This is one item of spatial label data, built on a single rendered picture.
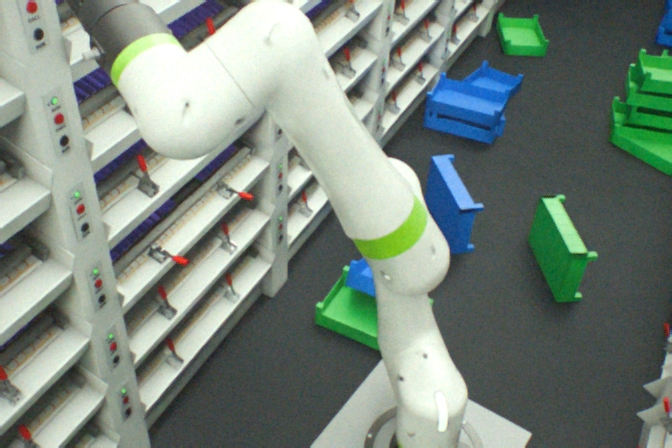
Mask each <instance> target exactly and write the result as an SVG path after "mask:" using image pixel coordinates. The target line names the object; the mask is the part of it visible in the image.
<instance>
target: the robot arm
mask: <svg viewBox="0 0 672 448"><path fill-rule="evenodd" d="M64 1H66V2H67V3H68V5H69V6H70V9H71V10H72V11H73V13H74V14H75V16H77V17H78V20H79V22H80V24H81V26H82V27H83V30H84V32H85V33H88V35H89V36H90V41H89V44H90V49H91V51H88V52H84V53H82V58H83V60H84V61H89V60H92V59H94V60H95V61H96V63H97V64H99V66H100V67H101V70H103V69H104V71H105V72H106V73H107V75H108V76H110V78H111V79H112V82H113V83H114V85H115V86H116V87H117V89H118V90H119V92H120V94H122V96H123V97H124V99H125V100H126V102H127V104H128V107H129V109H130V111H131V113H133V115H134V119H135V121H136V124H137V127H138V130H139V133H140V135H141V137H142V138H143V140H145V141H146V142H147V143H148V146H149V147H151V148H152V149H153V150H154V151H155V152H158V153H160V154H161V155H163V156H166V158H170V159H173V160H179V161H189V160H196V159H199V158H202V156H204V155H206V154H209V153H211V152H212V151H213V150H215V149H216V148H217V147H218V146H219V145H220V144H221V142H223V141H224V140H225V139H226V138H227V137H228V136H230V135H231V134H232V133H233V132H234V131H236V130H237V128H238V127H240V126H241V125H242V124H243V123H244V122H245V121H247V120H249V119H250V118H251V117H252V116H253V114H255V113H256V111H258V110H260V109H261V108H266V109H267V111H268V112H269V113H270V114H271V116H272V117H273V120H274V122H276V123H277V124H278V126H279V127H280V128H281V130H282V131H283V133H284V134H285V135H286V137H287V138H288V139H290V140H291V143H292V144H293V145H294V147H295V148H296V150H297V151H298V152H299V154H300V155H301V158H303V159H304V160H305V162H306V163H307V165H308V166H309V168H310V169H311V172H312V173H313V175H314V177H315V178H317V180H318V181H319V183H320V186H321V187H322V189H323V191H324V193H325V194H326V196H327V199H328V201H329V202H331V204H332V206H333V208H334V210H335V213H336V215H337V217H338V219H339V221H340V223H341V226H342V229H344V231H345V233H346V234H347V236H349V237H350V238H352V241H353V242H354V244H355V246H356V247H358V249H359V250H360V252H361V255H362V256H363V258H364V259H365V261H366V262H367V264H368V265H369V268H370V269H372V273H373V278H374V285H375V292H376V301H377V316H378V345H379V349H380V352H381V356H382V359H384V363H385V366H386V369H387V374H388V377H389V380H390V383H391V387H392V391H393V394H394V397H396V401H397V405H398V408H397V419H396V432H395V433H393V434H392V437H391V439H390V443H389V448H472V447H470V446H467V445H465V444H464V443H463V442H462V441H460V436H461V430H462V425H463V419H464V414H465V409H466V402H467V389H466V385H465V382H464V380H463V378H462V376H461V374H460V373H458V370H457V369H456V367H455V365H454V364H453V362H452V361H451V357H450V355H449V353H447V350H446V348H445V344H444V342H443V339H442V337H441V334H440V331H439V328H438V326H437V323H435V319H434V316H433V313H432V310H431V305H430V302H429V298H428V292H429V291H431V290H432V289H434V288H435V287H436V286H438V285H439V284H440V283H441V282H442V281H443V278H444V277H445V275H446V273H447V270H448V267H449V249H448V245H447V242H446V240H445V237H444V236H443V234H442V233H441V231H440V229H439V228H438V226H436V224H435V222H434V220H433V219H432V217H431V216H430V214H429V211H428V209H427V206H426V204H425V201H423V197H422V194H421V189H420V185H419V181H418V178H417V176H416V175H415V173H414V172H413V171H412V168H410V167H408V166H407V165H406V164H405V163H403V162H401V161H399V160H395V159H391V158H387V155H386V154H385V153H383V152H382V150H381V149H380V148H379V146H378V145H377V144H376V141H375V140H374V138H373V137H372V136H371V134H369V133H368V131H367V130H366V127H365V126H364V124H363V123H362V121H361V120H360V118H359V116H358V114H356V112H355V111H354V109H353V107H352V106H351V104H350V101H349V100H348V98H347V96H346V94H345V92H344V91H342V89H341V86H340V84H339V82H338V80H337V79H336V77H335V74H334V72H333V70H332V68H331V66H330V64H328V61H327V59H326V57H325V55H324V52H323V50H322V47H321V45H320V43H319V40H318V38H317V34H315V32H314V30H313V28H312V25H311V23H310V21H309V20H308V18H307V17H306V16H305V14H304V13H301V12H300V10H299V9H298V8H297V7H295V6H294V5H292V4H289V3H286V2H283V1H279V0H261V1H257V2H254V3H252V4H249V5H247V6H245V7H244V8H243V9H241V10H240V11H239V13H238V14H236V15H235V16H234V17H233V18H232V19H231V20H230V21H228V22H227V23H226V24H225V26H223V27H222V28H221V29H219V30H218V31H217V32H216V33H215V34H213V35H212V36H210V37H209V39H208V40H206V41H205V42H204V43H202V44H201V45H200V46H197V47H196V48H194V49H193V50H191V52H190V53H186V51H184V49H183V48H182V47H181V45H180V44H179V43H178V41H177V40H176V38H175V36H174V35H172V31H171V30H168V28H167V26H166V24H165V23H164V22H163V20H162V19H160V18H159V16H158V14H157V13H156V11H155V10H154V9H153V8H152V7H150V6H147V5H145V4H143V3H141V2H140V1H139V0H64Z"/></svg>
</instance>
